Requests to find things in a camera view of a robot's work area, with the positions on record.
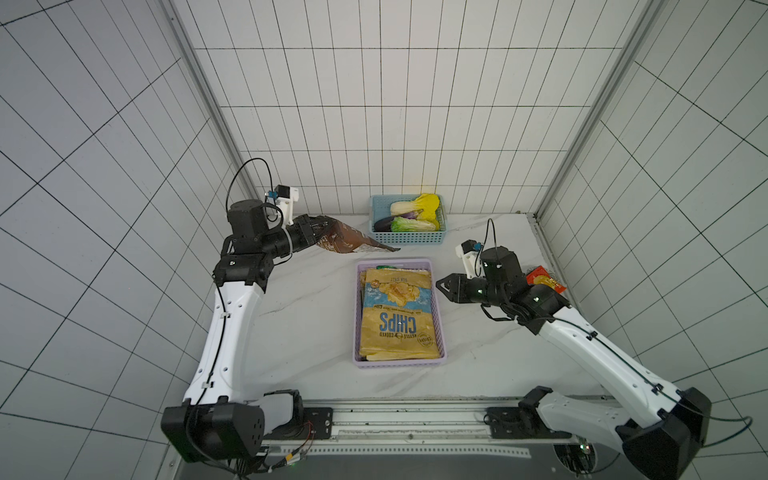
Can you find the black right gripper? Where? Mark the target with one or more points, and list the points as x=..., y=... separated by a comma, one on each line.
x=462, y=288

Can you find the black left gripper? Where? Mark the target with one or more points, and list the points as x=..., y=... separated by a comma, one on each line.
x=305, y=224

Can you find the brown Kettle chips bag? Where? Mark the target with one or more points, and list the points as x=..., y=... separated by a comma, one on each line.
x=344, y=239

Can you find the blue kettle cooked chips bag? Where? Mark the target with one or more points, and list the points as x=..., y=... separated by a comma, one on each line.
x=397, y=320

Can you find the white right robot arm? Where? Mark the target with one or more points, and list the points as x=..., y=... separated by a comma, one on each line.
x=656, y=426

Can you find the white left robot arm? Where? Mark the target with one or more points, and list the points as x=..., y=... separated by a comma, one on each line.
x=228, y=336

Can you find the purple perforated basket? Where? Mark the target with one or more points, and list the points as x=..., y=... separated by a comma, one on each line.
x=410, y=263

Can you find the light blue perforated basket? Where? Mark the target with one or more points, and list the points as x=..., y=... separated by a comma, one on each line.
x=380, y=208

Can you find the toy eggplant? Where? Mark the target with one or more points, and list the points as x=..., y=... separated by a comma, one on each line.
x=384, y=225

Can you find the green toy napa cabbage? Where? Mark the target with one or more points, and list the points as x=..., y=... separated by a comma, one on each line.
x=403, y=224

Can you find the red snack packet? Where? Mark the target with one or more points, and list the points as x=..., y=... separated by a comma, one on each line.
x=540, y=276

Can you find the white toy cabbage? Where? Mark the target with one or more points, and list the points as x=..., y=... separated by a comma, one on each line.
x=404, y=208

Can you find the yellow toy cabbage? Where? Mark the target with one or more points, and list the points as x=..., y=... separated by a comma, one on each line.
x=426, y=205

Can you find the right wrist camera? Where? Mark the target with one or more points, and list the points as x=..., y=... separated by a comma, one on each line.
x=469, y=253

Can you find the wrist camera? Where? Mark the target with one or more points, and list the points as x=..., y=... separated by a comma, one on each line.
x=285, y=198
x=469, y=253

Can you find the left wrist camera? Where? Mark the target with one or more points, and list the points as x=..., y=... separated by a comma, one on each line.
x=285, y=198

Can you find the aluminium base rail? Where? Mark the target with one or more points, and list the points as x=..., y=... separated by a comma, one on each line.
x=486, y=427

